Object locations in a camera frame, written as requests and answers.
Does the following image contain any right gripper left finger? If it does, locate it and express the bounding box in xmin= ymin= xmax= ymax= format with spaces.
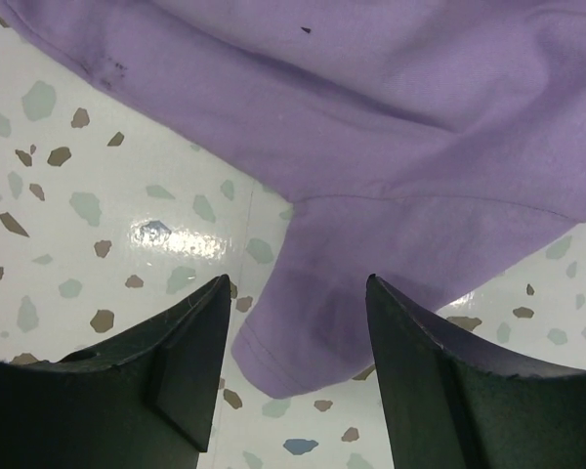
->
xmin=0 ymin=276 xmax=230 ymax=469

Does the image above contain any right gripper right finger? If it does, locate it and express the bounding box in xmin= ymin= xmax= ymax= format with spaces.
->
xmin=366 ymin=276 xmax=586 ymax=469

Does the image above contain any purple t-shirt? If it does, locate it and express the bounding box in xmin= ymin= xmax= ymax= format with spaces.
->
xmin=0 ymin=1 xmax=586 ymax=399

